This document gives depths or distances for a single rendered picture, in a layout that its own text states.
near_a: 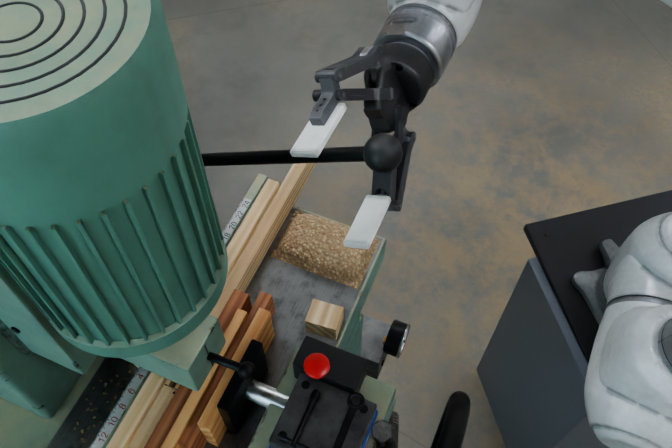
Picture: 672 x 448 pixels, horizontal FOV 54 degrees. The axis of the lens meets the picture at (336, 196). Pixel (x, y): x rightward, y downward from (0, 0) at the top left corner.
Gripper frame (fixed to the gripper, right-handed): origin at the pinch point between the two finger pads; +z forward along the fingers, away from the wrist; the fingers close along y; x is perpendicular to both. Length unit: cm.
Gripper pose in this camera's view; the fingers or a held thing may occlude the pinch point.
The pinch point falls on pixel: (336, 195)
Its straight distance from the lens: 66.1
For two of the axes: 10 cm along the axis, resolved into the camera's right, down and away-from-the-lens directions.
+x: 8.4, 0.6, -5.3
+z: -3.9, 7.5, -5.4
